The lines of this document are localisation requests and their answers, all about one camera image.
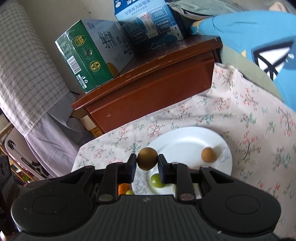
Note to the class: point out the blue printed pillow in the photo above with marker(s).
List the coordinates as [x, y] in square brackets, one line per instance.
[231, 23]

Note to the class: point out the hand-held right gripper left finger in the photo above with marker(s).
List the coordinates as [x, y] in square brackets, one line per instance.
[132, 169]

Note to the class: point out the grey zippered pillow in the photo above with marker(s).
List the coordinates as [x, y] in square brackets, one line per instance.
[196, 8]

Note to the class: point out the large orange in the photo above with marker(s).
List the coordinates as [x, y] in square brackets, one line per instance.
[123, 188]

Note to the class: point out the brown kiwi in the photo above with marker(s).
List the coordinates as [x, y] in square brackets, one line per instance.
[208, 154]
[147, 160]

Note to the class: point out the blue carton box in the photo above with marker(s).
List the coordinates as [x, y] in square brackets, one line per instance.
[150, 27]

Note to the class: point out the green carton box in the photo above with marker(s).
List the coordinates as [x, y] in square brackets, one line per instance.
[87, 58]

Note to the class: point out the brown wooden nightstand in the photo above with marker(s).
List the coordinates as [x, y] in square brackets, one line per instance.
[150, 97]

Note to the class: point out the checked cloth cover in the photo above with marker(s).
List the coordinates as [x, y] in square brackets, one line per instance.
[27, 69]

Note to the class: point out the white plate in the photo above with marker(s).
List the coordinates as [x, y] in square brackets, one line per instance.
[189, 143]

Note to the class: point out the pale green bed sheet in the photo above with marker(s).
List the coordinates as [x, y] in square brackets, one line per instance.
[240, 64]

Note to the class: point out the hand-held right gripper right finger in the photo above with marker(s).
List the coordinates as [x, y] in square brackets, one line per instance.
[163, 171]

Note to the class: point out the white rounded case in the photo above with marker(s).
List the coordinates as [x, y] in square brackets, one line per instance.
[18, 148]

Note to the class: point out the cardboard box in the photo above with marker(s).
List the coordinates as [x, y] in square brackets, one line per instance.
[89, 122]

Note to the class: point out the floral tablecloth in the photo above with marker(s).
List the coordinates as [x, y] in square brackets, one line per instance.
[254, 129]

